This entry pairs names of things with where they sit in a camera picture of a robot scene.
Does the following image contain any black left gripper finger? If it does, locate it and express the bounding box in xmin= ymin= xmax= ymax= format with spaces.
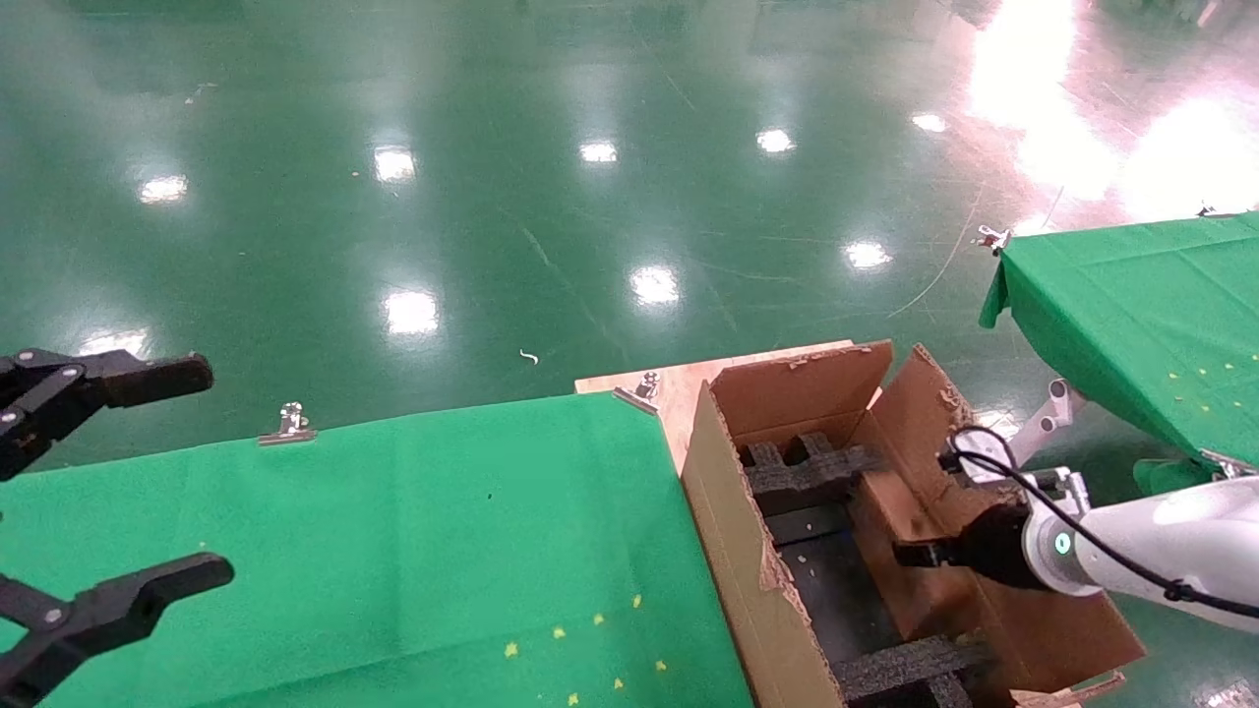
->
xmin=0 ymin=554 xmax=237 ymax=708
xmin=0 ymin=349 xmax=215 ymax=483

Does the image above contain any black foam carton liner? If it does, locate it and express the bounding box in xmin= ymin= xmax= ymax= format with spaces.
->
xmin=765 ymin=506 xmax=911 ymax=675

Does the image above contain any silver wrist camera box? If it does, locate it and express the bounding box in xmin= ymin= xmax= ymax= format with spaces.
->
xmin=956 ymin=447 xmax=1022 ymax=491

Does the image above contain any grey metal table strut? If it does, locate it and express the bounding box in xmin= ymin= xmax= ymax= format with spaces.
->
xmin=1003 ymin=379 xmax=1088 ymax=471

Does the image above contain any large open brown carton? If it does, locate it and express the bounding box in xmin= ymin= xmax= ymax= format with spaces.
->
xmin=681 ymin=339 xmax=1148 ymax=708

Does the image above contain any black notched foam insert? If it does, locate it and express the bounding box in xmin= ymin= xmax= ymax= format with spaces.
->
xmin=743 ymin=433 xmax=886 ymax=517

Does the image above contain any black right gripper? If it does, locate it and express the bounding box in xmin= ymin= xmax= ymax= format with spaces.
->
xmin=891 ymin=501 xmax=1036 ymax=593

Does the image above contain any small brown cardboard box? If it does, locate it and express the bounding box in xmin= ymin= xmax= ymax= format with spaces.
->
xmin=851 ymin=470 xmax=989 ymax=642

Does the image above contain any large green table cloth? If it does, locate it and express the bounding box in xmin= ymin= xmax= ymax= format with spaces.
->
xmin=0 ymin=391 xmax=758 ymax=708

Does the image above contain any silver camera mounting bracket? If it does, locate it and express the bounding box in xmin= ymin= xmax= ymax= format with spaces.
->
xmin=1028 ymin=468 xmax=1093 ymax=520

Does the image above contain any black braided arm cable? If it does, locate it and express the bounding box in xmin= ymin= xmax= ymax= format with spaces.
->
xmin=946 ymin=425 xmax=1259 ymax=622

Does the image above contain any green cloth with hanging corner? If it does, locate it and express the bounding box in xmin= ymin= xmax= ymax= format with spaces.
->
xmin=979 ymin=211 xmax=1259 ymax=498

